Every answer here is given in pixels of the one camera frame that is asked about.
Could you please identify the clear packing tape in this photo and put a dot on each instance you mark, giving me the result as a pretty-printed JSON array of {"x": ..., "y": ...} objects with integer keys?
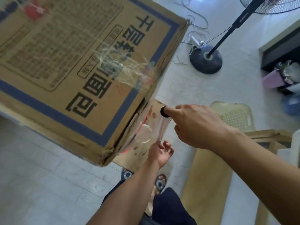
[{"x": 161, "y": 128}]

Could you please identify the yellow perforated plastic stool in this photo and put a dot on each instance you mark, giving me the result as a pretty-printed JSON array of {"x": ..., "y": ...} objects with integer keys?
[{"x": 236, "y": 115}]

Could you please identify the person's right thumb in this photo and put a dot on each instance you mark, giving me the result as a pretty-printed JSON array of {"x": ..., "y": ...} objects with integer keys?
[{"x": 179, "y": 131}]

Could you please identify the black standing fan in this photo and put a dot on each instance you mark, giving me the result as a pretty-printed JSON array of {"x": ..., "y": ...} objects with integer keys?
[{"x": 202, "y": 62}]

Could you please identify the person's right hand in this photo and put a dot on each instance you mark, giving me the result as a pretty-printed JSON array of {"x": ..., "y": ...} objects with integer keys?
[{"x": 201, "y": 128}]

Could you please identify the dark blue trousers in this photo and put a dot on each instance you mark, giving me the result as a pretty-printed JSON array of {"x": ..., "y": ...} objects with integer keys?
[{"x": 171, "y": 208}]

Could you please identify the patterned sandal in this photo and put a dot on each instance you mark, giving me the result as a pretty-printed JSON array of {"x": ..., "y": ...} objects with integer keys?
[
  {"x": 127, "y": 174},
  {"x": 160, "y": 183}
]

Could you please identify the large printed cardboard box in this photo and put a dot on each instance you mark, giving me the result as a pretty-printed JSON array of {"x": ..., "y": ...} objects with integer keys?
[{"x": 70, "y": 67}]

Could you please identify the white foam block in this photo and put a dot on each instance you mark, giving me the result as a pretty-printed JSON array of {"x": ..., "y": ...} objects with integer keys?
[{"x": 289, "y": 152}]

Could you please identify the blue round container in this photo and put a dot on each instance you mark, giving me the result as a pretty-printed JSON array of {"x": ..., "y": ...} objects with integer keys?
[{"x": 292, "y": 105}]

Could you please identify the black cabinet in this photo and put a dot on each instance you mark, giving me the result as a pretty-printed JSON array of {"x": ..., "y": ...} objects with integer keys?
[{"x": 283, "y": 50}]

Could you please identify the white power adapter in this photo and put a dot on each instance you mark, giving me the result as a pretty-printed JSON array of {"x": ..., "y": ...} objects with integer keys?
[{"x": 195, "y": 41}]

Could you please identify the person's left fingers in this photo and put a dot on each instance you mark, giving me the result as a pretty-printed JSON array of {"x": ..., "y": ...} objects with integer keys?
[{"x": 166, "y": 147}]

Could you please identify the person's left hand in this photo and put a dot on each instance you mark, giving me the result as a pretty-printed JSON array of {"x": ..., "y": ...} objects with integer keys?
[{"x": 159, "y": 155}]

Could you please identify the person's right forearm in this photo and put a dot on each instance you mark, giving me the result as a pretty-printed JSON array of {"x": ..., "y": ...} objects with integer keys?
[{"x": 264, "y": 171}]

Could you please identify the person's left forearm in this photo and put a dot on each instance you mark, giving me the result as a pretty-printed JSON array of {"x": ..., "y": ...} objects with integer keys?
[{"x": 126, "y": 194}]

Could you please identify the light wooden board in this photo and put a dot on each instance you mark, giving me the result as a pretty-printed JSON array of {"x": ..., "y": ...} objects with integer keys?
[{"x": 206, "y": 185}]

